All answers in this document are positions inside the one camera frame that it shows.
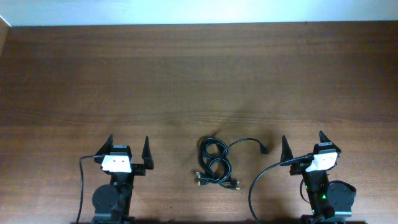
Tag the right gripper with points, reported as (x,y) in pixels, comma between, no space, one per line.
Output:
(286,153)

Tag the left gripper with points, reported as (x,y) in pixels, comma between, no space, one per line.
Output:
(138,168)

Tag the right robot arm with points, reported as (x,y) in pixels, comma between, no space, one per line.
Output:
(330,201)

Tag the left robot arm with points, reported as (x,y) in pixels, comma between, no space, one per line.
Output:
(112,201)

